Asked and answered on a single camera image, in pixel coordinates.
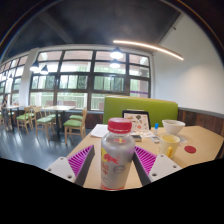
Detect wooden chairs with green seats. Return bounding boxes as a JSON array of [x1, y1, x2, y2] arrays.
[[0, 105, 88, 145]]

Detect black-framed sticker-covered tablet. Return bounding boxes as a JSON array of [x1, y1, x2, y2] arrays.
[[121, 109, 152, 134]]

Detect red-capped clear drink bottle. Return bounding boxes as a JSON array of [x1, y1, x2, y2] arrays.
[[100, 117, 136, 191]]

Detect light wooden dining table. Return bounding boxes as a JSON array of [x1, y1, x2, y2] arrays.
[[41, 105, 76, 141], [6, 104, 24, 131]]

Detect flat round red coaster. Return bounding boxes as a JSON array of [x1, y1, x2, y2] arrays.
[[184, 145, 197, 154]]

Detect curved linear ceiling light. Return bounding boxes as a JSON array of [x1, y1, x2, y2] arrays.
[[112, 39, 185, 62]]

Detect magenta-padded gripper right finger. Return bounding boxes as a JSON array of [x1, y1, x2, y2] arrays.
[[132, 145, 183, 187]]

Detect pale yellow mug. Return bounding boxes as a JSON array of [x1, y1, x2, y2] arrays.
[[158, 133, 181, 159]]

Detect person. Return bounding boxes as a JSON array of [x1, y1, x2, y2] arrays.
[[0, 99, 13, 132]]

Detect black pendant lamps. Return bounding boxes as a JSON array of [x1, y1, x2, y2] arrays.
[[29, 46, 124, 76]]

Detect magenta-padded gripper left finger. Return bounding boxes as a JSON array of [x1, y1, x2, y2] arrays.
[[45, 144, 96, 187]]

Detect white paper sheet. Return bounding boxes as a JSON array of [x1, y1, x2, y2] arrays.
[[90, 123, 109, 139]]

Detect white bowl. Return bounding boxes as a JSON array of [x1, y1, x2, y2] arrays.
[[161, 119, 186, 136]]

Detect white printed sticker sheet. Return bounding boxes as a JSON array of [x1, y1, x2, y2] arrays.
[[139, 129, 156, 138]]

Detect small white handheld device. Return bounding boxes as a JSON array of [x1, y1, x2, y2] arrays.
[[150, 134, 162, 144]]

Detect green upholstered bench backrest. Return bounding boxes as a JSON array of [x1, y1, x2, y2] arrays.
[[102, 95, 179, 128]]

